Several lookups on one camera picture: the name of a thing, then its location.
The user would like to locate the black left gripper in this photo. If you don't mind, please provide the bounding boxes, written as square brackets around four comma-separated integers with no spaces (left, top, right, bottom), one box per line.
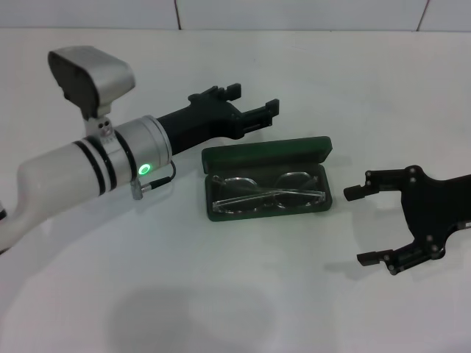
[157,83,283,157]

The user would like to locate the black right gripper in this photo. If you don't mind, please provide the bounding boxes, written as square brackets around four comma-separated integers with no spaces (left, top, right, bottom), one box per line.
[343,165,471,277]

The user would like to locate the green glasses case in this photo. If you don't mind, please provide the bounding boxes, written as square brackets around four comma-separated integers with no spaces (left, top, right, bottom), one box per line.
[200,135,335,223]

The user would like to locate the clear white glasses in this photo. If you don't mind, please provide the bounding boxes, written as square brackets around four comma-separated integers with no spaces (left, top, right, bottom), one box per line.
[210,171,327,215]

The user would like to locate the left gripper cable with plugs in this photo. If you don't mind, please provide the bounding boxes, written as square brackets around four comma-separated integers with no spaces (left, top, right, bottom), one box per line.
[128,160,177,202]

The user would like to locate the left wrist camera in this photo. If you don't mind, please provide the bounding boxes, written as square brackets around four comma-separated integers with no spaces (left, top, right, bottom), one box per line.
[47,45,136,122]

